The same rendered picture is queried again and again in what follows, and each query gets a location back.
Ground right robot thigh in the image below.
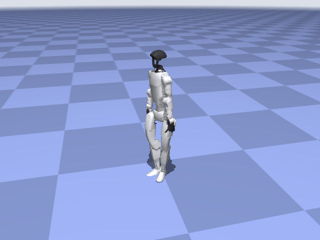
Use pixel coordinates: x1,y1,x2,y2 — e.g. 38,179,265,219
145,111,161,149

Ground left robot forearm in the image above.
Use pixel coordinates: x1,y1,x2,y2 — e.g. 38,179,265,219
165,98,174,124

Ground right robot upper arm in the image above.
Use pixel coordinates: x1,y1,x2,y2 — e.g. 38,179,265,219
146,70,153,97

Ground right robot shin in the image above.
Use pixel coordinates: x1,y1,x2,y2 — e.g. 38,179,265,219
149,144,161,170

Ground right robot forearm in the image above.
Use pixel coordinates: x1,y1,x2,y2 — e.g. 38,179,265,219
146,94,153,112

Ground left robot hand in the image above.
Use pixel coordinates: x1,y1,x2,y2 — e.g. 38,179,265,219
165,120,175,133

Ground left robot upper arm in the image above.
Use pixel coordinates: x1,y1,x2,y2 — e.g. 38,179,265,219
161,74,172,105

